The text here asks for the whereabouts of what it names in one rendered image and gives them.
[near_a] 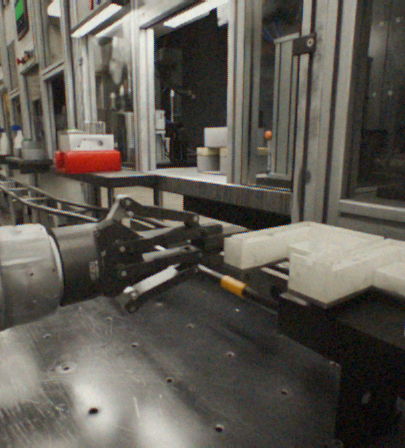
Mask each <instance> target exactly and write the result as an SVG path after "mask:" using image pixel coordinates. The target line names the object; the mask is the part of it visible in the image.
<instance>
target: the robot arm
mask: <svg viewBox="0 0 405 448"><path fill-rule="evenodd" d="M112 202H113V206H112V208H111V210H110V213H109V215H108V216H104V217H101V218H100V219H98V220H97V221H95V222H93V223H89V224H82V225H75V226H67V227H59V228H51V229H48V230H47V231H46V229H45V228H44V227H43V226H42V225H40V224H36V223H34V224H27V225H19V226H5V227H0V332H4V331H6V330H7V329H10V328H14V327H18V326H22V325H26V324H29V323H32V322H36V321H40V320H44V319H47V318H51V317H53V316H55V315H56V314H57V311H58V307H66V306H70V305H74V304H78V303H82V302H85V301H89V300H93V299H96V298H98V297H101V296H104V297H108V298H116V299H117V301H118V305H119V306H120V307H121V308H122V309H124V310H125V311H126V312H127V313H128V314H134V313H135V312H136V311H137V310H138V309H139V308H140V307H141V306H142V305H143V304H144V303H145V302H146V301H148V300H149V299H151V298H153V297H155V296H157V295H160V294H162V293H164V292H165V291H167V290H169V289H171V288H173V287H175V286H177V285H179V284H181V283H182V282H184V281H186V280H188V279H190V278H192V277H194V276H196V275H197V274H198V273H199V272H200V267H199V262H200V260H201V259H202V258H203V257H206V256H211V255H214V254H219V253H220V252H222V247H224V239H225V238H230V237H232V236H233V235H239V234H244V233H249V230H248V229H244V228H240V227H237V226H228V227H222V226H223V225H222V224H219V223H215V222H209V223H202V224H200V223H199V220H200V216H199V214H197V213H194V212H190V211H186V210H181V209H175V208H168V207H162V206H156V205H150V204H144V203H139V202H138V201H136V200H134V199H133V198H129V197H126V196H122V195H118V194H117V195H114V196H113V198H112ZM134 214H136V215H139V216H142V217H148V218H155V219H162V220H170V221H177V222H184V225H182V226H176V227H170V228H163V229H157V230H152V231H145V232H135V231H134V230H132V229H130V228H129V227H127V226H125V225H124V224H122V223H120V222H119V220H120V219H122V218H126V219H130V218H131V217H133V216H134ZM189 240H190V245H192V246H193V247H192V246H189V245H186V246H185V247H180V248H175V249H164V250H159V251H154V252H149V253H143V250H145V249H151V248H154V247H157V246H163V245H168V244H173V243H179V242H184V241H189ZM172 265H173V266H172ZM168 266H171V267H169V268H167V269H165V270H163V271H161V272H159V273H157V274H156V275H154V276H152V277H150V278H148V279H146V280H144V281H142V282H140V283H138V284H136V285H135V286H133V287H132V288H128V287H129V286H130V284H131V283H132V282H133V281H134V280H135V279H136V278H137V277H138V276H139V275H141V274H146V273H150V272H153V271H154V270H155V269H159V268H163V267H168Z"/></svg>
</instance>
